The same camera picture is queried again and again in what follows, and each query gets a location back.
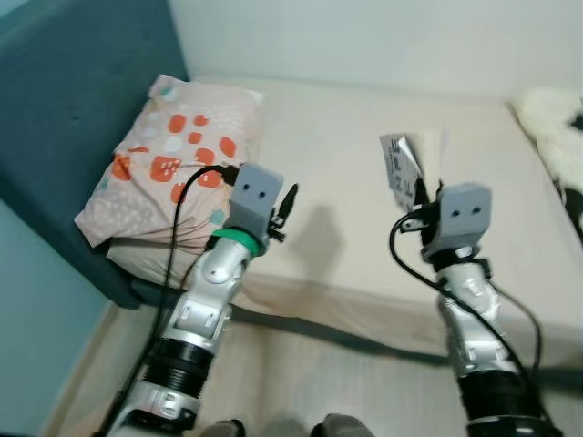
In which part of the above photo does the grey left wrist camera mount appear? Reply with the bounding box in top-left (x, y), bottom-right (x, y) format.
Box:
top-left (226, 164), bottom-right (283, 239)

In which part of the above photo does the pink pillow with orange spots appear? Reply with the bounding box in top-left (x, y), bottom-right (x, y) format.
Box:
top-left (75, 75), bottom-right (265, 251)

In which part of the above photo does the cream bed mattress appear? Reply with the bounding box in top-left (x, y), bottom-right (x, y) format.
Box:
top-left (109, 75), bottom-right (583, 370)

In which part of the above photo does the grey left robot leg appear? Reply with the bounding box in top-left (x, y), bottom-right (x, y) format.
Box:
top-left (200, 419), bottom-right (247, 437)

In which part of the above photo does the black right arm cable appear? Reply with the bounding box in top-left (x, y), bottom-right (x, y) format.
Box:
top-left (390, 211), bottom-right (546, 420)

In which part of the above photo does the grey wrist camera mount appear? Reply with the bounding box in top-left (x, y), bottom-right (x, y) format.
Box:
top-left (424, 182), bottom-right (495, 256)
top-left (226, 164), bottom-right (283, 239)

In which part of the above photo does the blue upholstered headboard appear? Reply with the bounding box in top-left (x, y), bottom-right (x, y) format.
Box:
top-left (0, 0), bottom-right (192, 310)

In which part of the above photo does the grey right robot leg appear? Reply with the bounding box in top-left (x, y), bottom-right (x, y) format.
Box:
top-left (310, 414), bottom-right (374, 437)

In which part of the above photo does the cream cartoon print blanket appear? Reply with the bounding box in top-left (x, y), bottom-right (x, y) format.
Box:
top-left (513, 86), bottom-right (583, 242)

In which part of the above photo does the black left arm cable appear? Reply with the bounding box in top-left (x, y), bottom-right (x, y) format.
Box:
top-left (100, 164), bottom-right (240, 437)

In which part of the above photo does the grey robot leg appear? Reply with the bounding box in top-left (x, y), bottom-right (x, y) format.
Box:
top-left (310, 414), bottom-right (374, 437)
top-left (200, 419), bottom-right (247, 437)

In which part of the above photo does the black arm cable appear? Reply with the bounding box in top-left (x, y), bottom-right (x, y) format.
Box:
top-left (390, 211), bottom-right (546, 420)
top-left (100, 164), bottom-right (240, 437)

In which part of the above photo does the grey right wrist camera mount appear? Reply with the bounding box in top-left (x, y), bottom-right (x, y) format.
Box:
top-left (424, 182), bottom-right (495, 256)

